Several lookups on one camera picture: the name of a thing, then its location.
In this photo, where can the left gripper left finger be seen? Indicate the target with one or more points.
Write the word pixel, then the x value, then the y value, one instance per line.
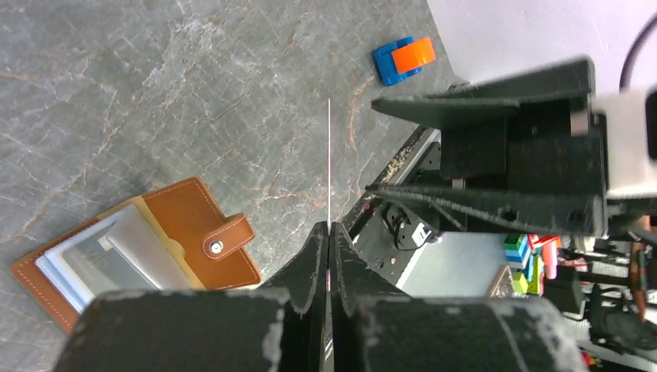
pixel 295 339

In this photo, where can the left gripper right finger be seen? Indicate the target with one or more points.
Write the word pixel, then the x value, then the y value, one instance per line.
pixel 356 289

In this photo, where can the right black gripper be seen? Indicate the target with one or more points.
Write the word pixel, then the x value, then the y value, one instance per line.
pixel 529 137

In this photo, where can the brown leather card holder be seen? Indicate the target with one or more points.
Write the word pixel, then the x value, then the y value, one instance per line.
pixel 209 246

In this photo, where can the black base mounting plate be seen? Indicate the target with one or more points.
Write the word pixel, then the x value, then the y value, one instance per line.
pixel 372 222

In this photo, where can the orange blue tape roll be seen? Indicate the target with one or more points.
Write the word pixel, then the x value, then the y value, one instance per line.
pixel 402 59

